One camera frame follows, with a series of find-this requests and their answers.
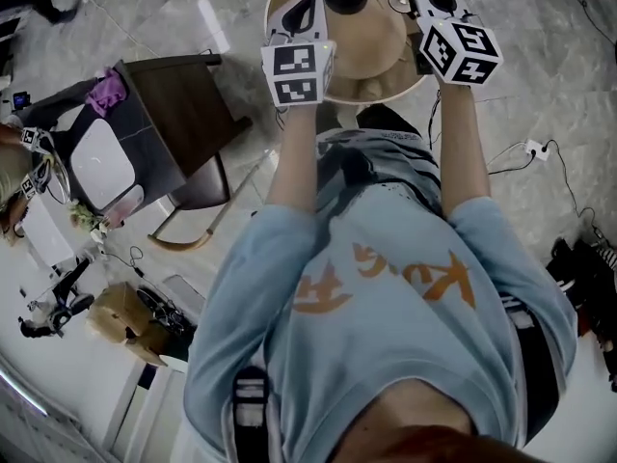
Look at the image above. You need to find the person's left forearm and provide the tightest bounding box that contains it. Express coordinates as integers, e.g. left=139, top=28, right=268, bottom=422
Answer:
left=266, top=103, right=323, bottom=212

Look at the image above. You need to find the dark wooden desk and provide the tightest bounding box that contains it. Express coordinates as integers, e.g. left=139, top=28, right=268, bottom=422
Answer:
left=45, top=53, right=255, bottom=214

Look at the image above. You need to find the round wooden side table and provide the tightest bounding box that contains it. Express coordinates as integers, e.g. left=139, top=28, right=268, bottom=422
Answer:
left=263, top=0, right=433, bottom=106

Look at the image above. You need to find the brown chair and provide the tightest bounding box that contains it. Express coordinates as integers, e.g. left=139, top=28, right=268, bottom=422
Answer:
left=148, top=150, right=253, bottom=253

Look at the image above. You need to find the striped bag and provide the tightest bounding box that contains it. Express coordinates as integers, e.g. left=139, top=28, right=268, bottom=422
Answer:
left=591, top=243, right=617, bottom=269

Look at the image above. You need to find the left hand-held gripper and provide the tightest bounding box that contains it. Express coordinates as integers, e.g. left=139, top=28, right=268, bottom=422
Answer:
left=259, top=0, right=337, bottom=110

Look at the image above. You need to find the purple cloth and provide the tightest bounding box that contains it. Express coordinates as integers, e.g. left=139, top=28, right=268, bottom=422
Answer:
left=85, top=67, right=130, bottom=119

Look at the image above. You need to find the person's neck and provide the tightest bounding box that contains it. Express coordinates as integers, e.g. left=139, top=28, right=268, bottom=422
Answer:
left=336, top=386, right=531, bottom=463

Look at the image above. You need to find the black shoulder strap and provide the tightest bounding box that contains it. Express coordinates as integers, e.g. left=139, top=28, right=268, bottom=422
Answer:
left=500, top=294, right=566, bottom=446
left=231, top=365, right=271, bottom=463

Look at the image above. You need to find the small flower bunch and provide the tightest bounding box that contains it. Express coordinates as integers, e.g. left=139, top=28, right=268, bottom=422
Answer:
left=67, top=199, right=105, bottom=233

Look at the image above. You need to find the person's right forearm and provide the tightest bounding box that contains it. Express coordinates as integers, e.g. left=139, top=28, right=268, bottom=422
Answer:
left=435, top=82, right=492, bottom=222

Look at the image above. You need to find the floor vent grille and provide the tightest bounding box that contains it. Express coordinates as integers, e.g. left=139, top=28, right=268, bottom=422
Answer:
left=162, top=272, right=209, bottom=311

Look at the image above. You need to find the white cabinet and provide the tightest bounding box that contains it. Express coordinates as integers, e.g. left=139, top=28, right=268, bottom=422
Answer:
left=21, top=193, right=86, bottom=272

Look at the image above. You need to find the cardboard box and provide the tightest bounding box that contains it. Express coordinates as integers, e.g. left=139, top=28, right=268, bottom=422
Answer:
left=86, top=281, right=170, bottom=367

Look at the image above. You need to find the pile of black cables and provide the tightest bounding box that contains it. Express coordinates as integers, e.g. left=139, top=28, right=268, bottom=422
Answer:
left=136, top=285, right=197, bottom=341

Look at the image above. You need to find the pink box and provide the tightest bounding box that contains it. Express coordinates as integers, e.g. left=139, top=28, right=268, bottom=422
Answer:
left=106, top=184, right=146, bottom=222

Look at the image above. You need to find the light blue t-shirt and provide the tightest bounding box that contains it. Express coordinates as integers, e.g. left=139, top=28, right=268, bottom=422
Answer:
left=182, top=127, right=579, bottom=463

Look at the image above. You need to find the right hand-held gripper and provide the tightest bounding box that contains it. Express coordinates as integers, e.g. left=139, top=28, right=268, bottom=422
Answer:
left=407, top=0, right=505, bottom=87

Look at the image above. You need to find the white tray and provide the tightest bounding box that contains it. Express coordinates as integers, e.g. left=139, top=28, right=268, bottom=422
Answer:
left=69, top=118, right=137, bottom=211

